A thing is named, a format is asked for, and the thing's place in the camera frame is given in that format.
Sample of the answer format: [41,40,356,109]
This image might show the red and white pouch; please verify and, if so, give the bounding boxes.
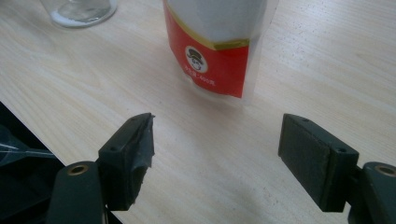
[162,0,280,100]

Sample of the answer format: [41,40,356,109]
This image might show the clear glass jar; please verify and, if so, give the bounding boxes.
[39,0,119,29]

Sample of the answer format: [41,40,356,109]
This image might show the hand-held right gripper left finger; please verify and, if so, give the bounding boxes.
[97,112,156,212]

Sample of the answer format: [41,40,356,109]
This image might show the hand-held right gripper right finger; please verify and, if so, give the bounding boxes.
[277,113,360,213]

